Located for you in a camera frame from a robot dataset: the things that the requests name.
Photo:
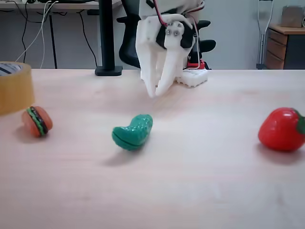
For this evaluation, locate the red toy strawberry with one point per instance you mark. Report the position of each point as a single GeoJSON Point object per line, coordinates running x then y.
{"type": "Point", "coordinates": [278, 130]}

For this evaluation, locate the yellowish packing tape roll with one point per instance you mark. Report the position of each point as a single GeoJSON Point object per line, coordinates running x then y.
{"type": "Point", "coordinates": [14, 93]}

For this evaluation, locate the wooden drawer cabinet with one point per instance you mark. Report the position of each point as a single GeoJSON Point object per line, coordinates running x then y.
{"type": "Point", "coordinates": [276, 47]}

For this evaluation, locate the white desk with black legs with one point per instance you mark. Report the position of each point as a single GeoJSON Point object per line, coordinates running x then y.
{"type": "Point", "coordinates": [53, 35]}

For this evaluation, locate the black monitor stand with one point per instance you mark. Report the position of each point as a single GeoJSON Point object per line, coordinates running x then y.
{"type": "Point", "coordinates": [106, 35]}

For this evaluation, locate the green toy cucumber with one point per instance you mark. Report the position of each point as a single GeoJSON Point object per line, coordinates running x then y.
{"type": "Point", "coordinates": [133, 132]}

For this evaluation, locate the brown cardboard box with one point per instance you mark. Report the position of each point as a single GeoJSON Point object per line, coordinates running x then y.
{"type": "Point", "coordinates": [291, 16]}

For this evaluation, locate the grey metal crutch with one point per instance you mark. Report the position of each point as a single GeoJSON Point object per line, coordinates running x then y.
{"type": "Point", "coordinates": [262, 43]}

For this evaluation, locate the toy hamburger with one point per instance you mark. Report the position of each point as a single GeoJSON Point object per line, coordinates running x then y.
{"type": "Point", "coordinates": [38, 121]}

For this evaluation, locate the black office chair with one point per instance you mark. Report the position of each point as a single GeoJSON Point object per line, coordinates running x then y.
{"type": "Point", "coordinates": [128, 50]}

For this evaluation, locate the red table clamp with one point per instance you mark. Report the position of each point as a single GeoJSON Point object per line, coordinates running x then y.
{"type": "Point", "coordinates": [196, 65]}

